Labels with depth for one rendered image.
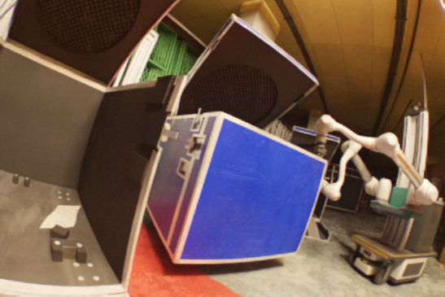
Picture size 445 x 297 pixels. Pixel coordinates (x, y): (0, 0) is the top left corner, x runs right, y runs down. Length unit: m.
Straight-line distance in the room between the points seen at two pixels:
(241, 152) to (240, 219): 0.37
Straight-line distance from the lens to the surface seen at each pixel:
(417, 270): 2.47
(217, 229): 1.09
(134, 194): 0.69
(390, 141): 1.67
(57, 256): 0.87
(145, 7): 1.26
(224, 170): 0.99
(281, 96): 2.01
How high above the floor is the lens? 0.75
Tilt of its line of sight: 8 degrees up
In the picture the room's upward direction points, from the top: 17 degrees clockwise
